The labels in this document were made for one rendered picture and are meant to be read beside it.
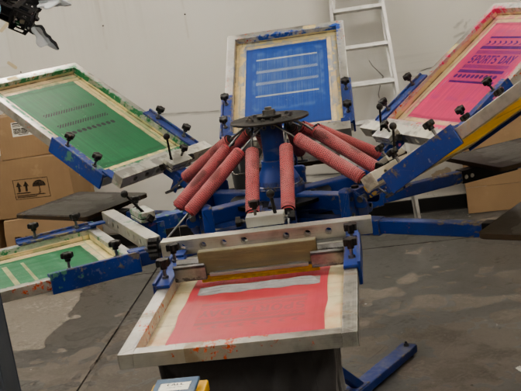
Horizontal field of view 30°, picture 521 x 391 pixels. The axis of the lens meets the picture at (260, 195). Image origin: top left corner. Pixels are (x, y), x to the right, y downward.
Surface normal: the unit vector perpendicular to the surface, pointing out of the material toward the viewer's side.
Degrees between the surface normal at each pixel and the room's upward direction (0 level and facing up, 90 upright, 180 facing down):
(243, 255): 90
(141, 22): 90
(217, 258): 90
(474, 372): 0
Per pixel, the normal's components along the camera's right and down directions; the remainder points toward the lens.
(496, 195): -0.13, -0.02
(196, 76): -0.10, 0.23
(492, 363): -0.14, -0.97
